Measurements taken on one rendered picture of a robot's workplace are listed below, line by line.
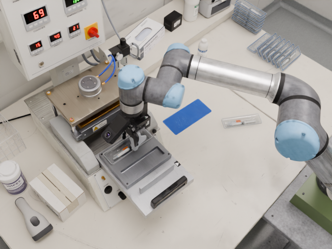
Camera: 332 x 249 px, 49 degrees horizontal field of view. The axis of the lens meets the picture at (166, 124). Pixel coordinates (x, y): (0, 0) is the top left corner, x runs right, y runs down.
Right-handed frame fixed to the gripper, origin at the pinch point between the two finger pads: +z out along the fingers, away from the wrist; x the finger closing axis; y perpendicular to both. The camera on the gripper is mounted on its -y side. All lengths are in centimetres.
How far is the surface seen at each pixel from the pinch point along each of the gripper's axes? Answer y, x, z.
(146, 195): -6.4, -18.2, 4.3
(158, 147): 8.3, -7.2, 1.8
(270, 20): 220, 78, 100
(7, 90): -18, 68, 20
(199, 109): 48, 8, 26
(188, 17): 84, 55, 18
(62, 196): -26.9, 6.1, 17.5
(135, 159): -1.4, -6.0, 1.8
